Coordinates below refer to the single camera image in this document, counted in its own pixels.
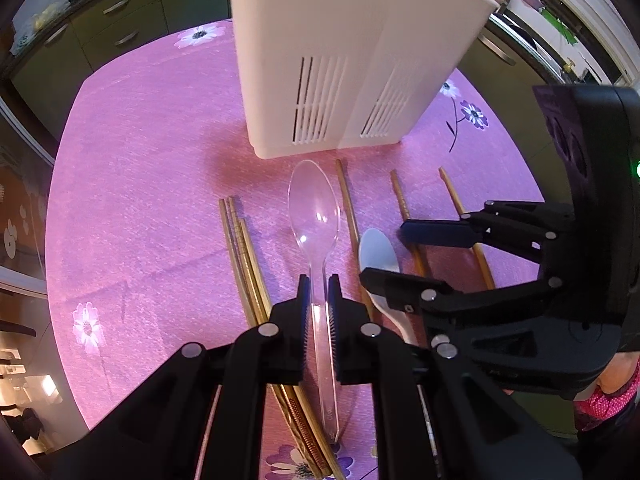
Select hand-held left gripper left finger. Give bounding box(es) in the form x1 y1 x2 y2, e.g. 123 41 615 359
47 275 313 480

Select person's right forearm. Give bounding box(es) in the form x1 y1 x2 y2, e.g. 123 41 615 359
572 347 640 433

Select clear plastic spoon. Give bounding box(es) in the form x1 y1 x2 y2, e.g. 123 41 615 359
287 159 343 445

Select white plastic spoon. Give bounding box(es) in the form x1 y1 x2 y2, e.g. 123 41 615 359
357 228 420 347

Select white plastic utensil holder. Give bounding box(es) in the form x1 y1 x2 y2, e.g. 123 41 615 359
227 0 501 160

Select floral glass sliding door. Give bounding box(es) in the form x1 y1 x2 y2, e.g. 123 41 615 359
0 60 56 321

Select green sink base cabinets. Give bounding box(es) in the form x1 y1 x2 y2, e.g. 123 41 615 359
457 30 571 171

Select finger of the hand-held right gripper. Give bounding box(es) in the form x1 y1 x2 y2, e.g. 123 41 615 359
359 267 623 401
398 200 576 263

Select pink floral tablecloth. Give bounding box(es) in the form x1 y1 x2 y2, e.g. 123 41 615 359
45 19 546 480

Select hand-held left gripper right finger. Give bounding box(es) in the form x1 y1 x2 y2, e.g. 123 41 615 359
327 274 583 480

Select green stove base cabinets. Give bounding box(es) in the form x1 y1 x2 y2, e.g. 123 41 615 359
7 0 236 106

